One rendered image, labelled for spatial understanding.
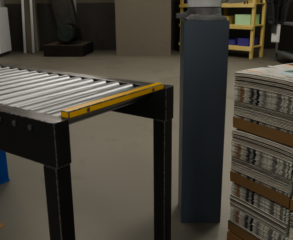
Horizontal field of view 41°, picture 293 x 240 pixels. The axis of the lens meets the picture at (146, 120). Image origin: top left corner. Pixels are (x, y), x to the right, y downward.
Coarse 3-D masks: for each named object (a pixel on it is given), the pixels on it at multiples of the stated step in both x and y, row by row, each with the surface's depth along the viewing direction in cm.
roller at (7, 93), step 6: (72, 78) 154; (78, 78) 156; (42, 84) 143; (48, 84) 144; (54, 84) 146; (12, 90) 133; (18, 90) 134; (24, 90) 135; (30, 90) 137; (0, 96) 128
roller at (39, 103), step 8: (88, 88) 135; (96, 88) 137; (104, 88) 139; (56, 96) 124; (64, 96) 125; (72, 96) 127; (24, 104) 114; (32, 104) 115; (40, 104) 117; (48, 104) 119
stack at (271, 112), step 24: (240, 72) 148; (264, 72) 145; (288, 72) 145; (240, 96) 149; (264, 96) 140; (288, 96) 131; (264, 120) 142; (288, 120) 133; (240, 144) 154; (264, 144) 143; (240, 168) 156; (264, 168) 145; (288, 168) 136; (240, 192) 159; (288, 192) 138; (240, 216) 161; (264, 216) 150; (288, 216) 141
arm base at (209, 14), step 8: (192, 8) 177; (200, 8) 174; (208, 8) 174; (216, 8) 175; (176, 16) 181; (184, 16) 181; (192, 16) 175; (200, 16) 174; (208, 16) 174; (216, 16) 175; (224, 16) 176
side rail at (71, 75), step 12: (48, 72) 168; (60, 72) 167; (120, 84) 146; (132, 84) 143; (144, 84) 140; (156, 96) 138; (168, 96) 137; (120, 108) 149; (132, 108) 145; (144, 108) 142; (156, 108) 139; (168, 108) 138
